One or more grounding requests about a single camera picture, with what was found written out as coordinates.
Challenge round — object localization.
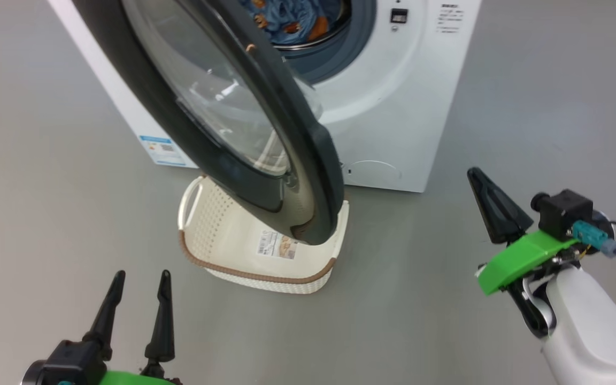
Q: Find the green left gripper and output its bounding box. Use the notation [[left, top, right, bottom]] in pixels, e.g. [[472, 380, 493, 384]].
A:
[[82, 269, 180, 385]]

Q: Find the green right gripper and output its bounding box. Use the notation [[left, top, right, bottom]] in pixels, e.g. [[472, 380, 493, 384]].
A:
[[467, 167, 581, 296]]

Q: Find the dark round washing machine door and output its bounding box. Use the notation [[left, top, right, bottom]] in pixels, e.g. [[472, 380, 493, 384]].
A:
[[70, 0, 345, 245]]

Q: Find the blue bear print garment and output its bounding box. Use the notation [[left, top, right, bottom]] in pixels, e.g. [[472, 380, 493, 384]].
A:
[[241, 0, 349, 44]]

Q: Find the cream perforated laundry basket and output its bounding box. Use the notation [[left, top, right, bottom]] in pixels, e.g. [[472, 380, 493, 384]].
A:
[[178, 175, 350, 295]]

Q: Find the white washing machine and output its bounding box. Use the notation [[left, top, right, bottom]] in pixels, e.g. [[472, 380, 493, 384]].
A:
[[46, 0, 482, 193]]

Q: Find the basket product label sticker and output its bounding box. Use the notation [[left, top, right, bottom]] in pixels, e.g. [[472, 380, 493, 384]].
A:
[[256, 229, 298, 260]]

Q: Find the grey rubber door gasket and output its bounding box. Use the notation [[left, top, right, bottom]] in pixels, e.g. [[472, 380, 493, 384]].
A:
[[281, 0, 378, 85]]

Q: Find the round filter cover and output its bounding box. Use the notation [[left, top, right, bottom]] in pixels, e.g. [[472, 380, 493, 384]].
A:
[[348, 160, 402, 188]]

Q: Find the blue energy label sticker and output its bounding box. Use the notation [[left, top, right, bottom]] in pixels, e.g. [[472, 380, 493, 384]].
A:
[[138, 135, 187, 167]]

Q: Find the small printed text sticker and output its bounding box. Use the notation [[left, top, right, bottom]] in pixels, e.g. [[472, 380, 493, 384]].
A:
[[436, 3, 464, 34]]

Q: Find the teal right camera connector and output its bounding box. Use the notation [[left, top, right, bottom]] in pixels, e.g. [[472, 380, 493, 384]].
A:
[[572, 220, 616, 257]]

